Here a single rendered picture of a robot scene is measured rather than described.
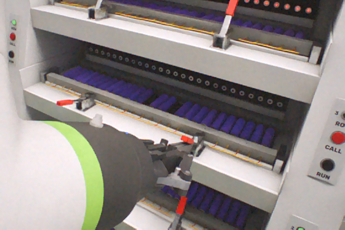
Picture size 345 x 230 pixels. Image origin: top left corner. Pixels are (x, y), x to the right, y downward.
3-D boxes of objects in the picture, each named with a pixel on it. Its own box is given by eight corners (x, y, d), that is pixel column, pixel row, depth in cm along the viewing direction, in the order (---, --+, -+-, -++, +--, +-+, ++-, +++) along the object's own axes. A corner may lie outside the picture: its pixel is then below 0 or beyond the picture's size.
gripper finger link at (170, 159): (140, 149, 30) (151, 154, 29) (178, 143, 40) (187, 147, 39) (129, 184, 30) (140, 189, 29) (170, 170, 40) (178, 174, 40)
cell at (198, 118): (209, 115, 62) (197, 129, 57) (201, 112, 63) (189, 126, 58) (210, 107, 61) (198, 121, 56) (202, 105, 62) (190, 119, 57)
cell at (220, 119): (226, 120, 61) (216, 135, 56) (218, 118, 61) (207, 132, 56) (227, 113, 60) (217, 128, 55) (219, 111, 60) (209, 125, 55)
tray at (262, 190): (271, 214, 46) (288, 172, 41) (26, 105, 69) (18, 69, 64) (289, 148, 61) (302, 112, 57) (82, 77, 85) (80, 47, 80)
